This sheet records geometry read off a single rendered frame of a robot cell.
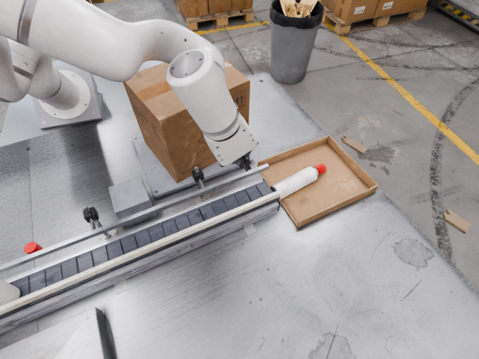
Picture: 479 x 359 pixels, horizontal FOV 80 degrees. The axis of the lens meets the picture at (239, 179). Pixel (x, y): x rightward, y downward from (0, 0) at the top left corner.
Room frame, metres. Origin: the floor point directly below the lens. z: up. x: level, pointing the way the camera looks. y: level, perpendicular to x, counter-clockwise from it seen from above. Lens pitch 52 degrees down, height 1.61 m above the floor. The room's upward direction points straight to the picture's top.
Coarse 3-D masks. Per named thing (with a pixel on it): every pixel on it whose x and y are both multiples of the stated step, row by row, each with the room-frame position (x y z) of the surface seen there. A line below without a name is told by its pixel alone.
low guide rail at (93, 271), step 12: (276, 192) 0.48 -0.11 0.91; (252, 204) 0.44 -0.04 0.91; (228, 216) 0.41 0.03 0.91; (192, 228) 0.37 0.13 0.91; (204, 228) 0.38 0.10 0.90; (168, 240) 0.33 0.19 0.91; (132, 252) 0.30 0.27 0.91; (144, 252) 0.30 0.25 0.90; (108, 264) 0.27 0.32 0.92; (72, 276) 0.24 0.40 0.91; (84, 276) 0.24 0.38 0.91; (48, 288) 0.21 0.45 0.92; (60, 288) 0.21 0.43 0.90; (24, 300) 0.18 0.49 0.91; (0, 312) 0.16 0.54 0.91
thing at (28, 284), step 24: (240, 192) 0.51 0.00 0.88; (264, 192) 0.51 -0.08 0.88; (192, 216) 0.43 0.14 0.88; (216, 216) 0.43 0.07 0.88; (240, 216) 0.43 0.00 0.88; (120, 240) 0.35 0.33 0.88; (144, 240) 0.35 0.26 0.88; (72, 264) 0.28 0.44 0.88; (96, 264) 0.28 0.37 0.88; (120, 264) 0.28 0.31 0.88; (24, 288) 0.22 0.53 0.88
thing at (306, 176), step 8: (312, 168) 0.60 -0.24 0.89; (320, 168) 0.61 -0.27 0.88; (296, 176) 0.57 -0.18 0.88; (304, 176) 0.57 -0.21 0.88; (312, 176) 0.58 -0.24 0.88; (280, 184) 0.54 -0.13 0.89; (288, 184) 0.54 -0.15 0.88; (296, 184) 0.54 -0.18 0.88; (304, 184) 0.55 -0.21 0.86; (280, 192) 0.51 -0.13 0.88; (288, 192) 0.52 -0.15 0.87
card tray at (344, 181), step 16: (304, 144) 0.73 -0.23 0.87; (320, 144) 0.76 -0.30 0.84; (336, 144) 0.73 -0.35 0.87; (272, 160) 0.67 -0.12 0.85; (288, 160) 0.68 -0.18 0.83; (304, 160) 0.68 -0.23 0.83; (320, 160) 0.68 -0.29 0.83; (336, 160) 0.68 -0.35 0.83; (352, 160) 0.65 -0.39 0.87; (272, 176) 0.61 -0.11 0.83; (288, 176) 0.61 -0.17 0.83; (320, 176) 0.61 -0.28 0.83; (336, 176) 0.61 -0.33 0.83; (352, 176) 0.61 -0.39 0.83; (368, 176) 0.58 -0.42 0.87; (304, 192) 0.54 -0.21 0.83; (320, 192) 0.54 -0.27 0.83; (336, 192) 0.54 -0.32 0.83; (352, 192) 0.54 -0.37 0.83; (368, 192) 0.53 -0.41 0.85; (288, 208) 0.48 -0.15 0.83; (304, 208) 0.48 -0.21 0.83; (320, 208) 0.48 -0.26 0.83; (336, 208) 0.48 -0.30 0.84; (304, 224) 0.42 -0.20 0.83
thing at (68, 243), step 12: (264, 168) 0.54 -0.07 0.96; (228, 180) 0.49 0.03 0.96; (192, 192) 0.45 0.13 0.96; (204, 192) 0.46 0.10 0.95; (168, 204) 0.41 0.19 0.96; (132, 216) 0.38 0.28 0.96; (144, 216) 0.38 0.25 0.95; (108, 228) 0.34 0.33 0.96; (72, 240) 0.31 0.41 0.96; (84, 240) 0.32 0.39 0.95; (36, 252) 0.28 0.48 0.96; (48, 252) 0.28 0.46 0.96; (12, 264) 0.25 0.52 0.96
